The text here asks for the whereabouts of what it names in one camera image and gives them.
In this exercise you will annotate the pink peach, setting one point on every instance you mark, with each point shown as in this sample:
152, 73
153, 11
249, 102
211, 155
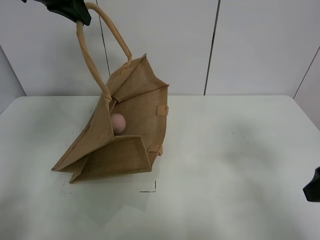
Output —
118, 123

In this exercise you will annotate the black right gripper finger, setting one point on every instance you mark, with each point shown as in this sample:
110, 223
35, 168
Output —
312, 189

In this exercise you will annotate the brown linen tote bag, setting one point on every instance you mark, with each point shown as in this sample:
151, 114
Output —
133, 91

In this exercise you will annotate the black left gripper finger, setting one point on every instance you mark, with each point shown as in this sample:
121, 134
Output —
74, 10

